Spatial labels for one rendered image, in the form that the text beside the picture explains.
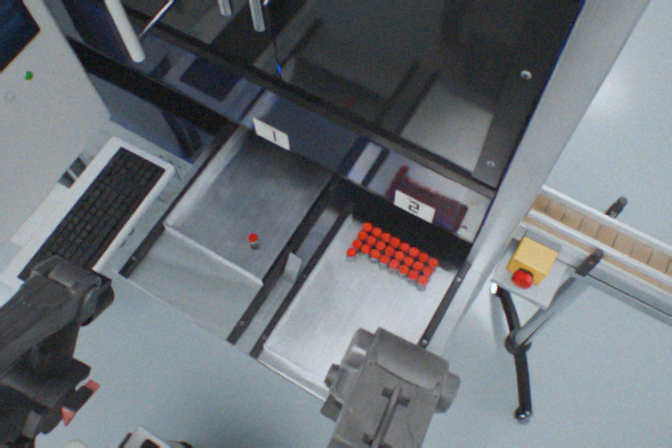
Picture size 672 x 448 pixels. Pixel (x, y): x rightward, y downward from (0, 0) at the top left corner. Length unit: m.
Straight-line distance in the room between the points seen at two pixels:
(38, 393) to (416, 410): 0.57
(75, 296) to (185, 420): 1.39
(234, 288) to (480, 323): 1.14
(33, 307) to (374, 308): 0.71
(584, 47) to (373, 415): 0.46
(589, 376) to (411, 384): 1.76
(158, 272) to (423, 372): 0.90
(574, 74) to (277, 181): 0.81
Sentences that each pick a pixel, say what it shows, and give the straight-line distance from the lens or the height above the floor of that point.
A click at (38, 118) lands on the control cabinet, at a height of 1.00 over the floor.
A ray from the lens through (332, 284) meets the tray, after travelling 1.33.
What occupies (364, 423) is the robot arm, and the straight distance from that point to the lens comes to 0.57.
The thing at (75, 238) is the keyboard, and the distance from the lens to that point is 1.56.
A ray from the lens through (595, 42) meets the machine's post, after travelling 0.76.
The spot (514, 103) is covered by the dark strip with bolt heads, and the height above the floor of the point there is 1.44.
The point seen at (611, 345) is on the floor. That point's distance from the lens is 2.38.
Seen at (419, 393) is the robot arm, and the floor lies 1.56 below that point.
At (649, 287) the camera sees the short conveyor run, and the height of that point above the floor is 0.93.
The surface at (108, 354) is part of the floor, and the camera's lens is 2.35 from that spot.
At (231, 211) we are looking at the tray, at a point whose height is 0.88.
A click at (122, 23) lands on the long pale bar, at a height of 1.29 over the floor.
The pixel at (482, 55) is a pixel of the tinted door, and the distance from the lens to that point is 0.85.
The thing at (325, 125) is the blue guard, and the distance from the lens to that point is 1.18.
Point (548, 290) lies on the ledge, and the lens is 1.39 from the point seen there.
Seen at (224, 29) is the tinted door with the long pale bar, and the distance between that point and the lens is 1.16.
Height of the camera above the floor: 2.14
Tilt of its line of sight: 65 degrees down
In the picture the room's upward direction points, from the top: 3 degrees counter-clockwise
